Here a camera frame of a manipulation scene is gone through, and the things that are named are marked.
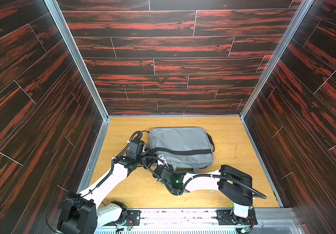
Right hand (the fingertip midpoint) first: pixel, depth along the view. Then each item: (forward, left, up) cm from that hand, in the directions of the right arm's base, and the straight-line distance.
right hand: (161, 163), depth 86 cm
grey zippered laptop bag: (+11, -15, 0) cm, 19 cm away
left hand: (+1, 0, +8) cm, 8 cm away
